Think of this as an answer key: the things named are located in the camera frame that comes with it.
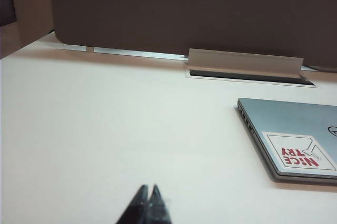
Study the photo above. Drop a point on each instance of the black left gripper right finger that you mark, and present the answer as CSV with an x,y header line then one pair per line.
x,y
158,211

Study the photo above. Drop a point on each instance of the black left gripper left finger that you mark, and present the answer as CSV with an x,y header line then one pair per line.
x,y
137,211

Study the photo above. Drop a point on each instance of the silver Dell laptop with sticker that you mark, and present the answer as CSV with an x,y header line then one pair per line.
x,y
289,118

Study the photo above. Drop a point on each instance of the grey-brown desk divider panel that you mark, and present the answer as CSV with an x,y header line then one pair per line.
x,y
184,11

